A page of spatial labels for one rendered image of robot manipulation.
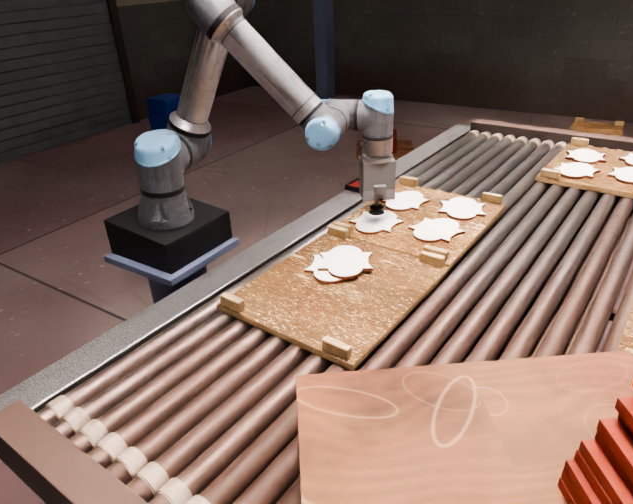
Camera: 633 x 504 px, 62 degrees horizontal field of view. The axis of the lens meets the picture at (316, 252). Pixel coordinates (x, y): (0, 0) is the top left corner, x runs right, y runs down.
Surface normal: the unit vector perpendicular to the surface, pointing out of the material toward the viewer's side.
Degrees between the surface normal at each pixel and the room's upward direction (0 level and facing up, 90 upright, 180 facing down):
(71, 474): 0
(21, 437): 0
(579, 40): 90
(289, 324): 0
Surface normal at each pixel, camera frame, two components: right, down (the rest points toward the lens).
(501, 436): -0.04, -0.87
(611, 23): -0.55, 0.42
